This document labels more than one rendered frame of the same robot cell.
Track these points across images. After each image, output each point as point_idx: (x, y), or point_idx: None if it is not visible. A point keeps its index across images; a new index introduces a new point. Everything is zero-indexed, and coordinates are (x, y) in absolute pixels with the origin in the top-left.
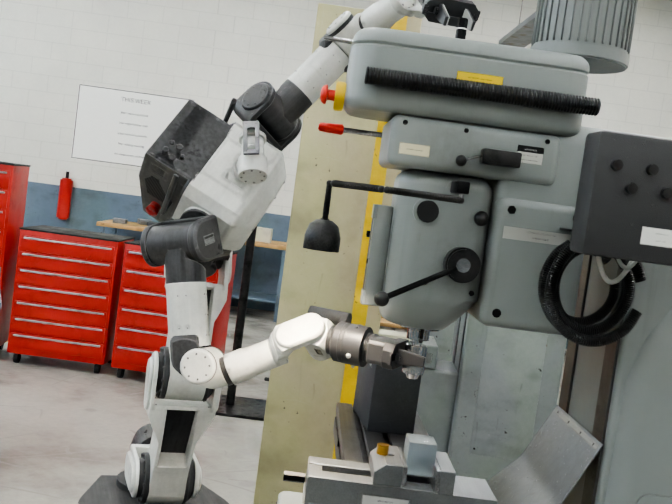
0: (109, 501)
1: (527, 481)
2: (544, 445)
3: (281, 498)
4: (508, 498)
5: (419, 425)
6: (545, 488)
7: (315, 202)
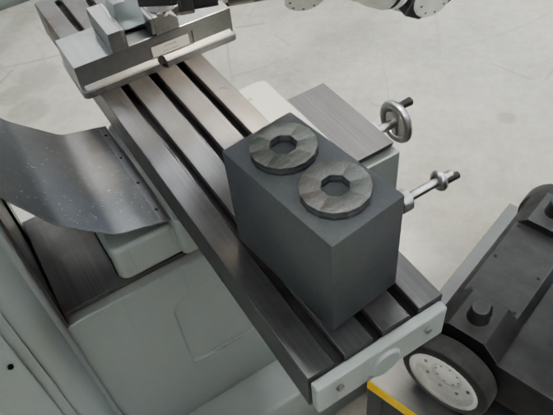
0: None
1: (44, 178)
2: (14, 181)
3: (315, 128)
4: (71, 180)
5: (258, 297)
6: (19, 148)
7: None
